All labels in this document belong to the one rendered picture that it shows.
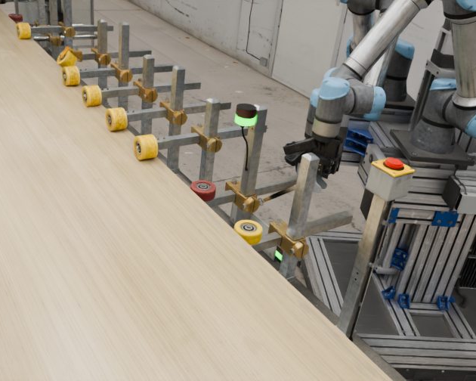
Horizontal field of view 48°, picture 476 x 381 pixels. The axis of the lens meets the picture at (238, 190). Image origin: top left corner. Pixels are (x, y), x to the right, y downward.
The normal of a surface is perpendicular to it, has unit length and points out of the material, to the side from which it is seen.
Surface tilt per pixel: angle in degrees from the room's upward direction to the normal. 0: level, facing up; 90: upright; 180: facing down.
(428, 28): 90
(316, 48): 90
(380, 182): 90
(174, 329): 0
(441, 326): 0
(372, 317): 0
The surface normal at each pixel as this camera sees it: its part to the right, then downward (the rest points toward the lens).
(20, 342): 0.12, -0.86
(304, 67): -0.83, 0.19
